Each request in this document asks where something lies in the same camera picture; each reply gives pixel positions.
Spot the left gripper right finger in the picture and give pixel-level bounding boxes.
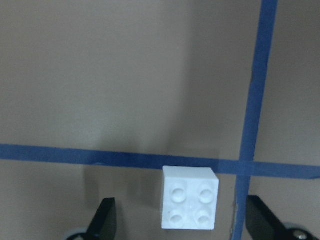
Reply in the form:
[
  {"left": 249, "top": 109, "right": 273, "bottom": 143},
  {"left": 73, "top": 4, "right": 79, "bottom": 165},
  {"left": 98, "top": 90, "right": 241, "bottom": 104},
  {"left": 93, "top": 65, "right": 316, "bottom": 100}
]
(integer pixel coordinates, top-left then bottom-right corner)
[{"left": 245, "top": 195, "right": 291, "bottom": 240}]

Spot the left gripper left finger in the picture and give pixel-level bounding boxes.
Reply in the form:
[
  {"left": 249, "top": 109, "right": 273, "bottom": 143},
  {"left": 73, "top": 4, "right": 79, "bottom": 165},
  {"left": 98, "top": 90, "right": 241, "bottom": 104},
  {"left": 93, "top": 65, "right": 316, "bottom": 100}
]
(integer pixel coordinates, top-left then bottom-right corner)
[{"left": 84, "top": 197, "right": 117, "bottom": 240}]

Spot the white block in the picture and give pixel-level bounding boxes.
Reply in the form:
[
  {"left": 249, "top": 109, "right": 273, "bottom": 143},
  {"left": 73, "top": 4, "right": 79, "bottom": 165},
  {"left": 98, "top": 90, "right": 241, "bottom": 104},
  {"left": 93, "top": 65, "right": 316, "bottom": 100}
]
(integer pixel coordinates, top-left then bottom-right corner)
[{"left": 161, "top": 166, "right": 220, "bottom": 231}]

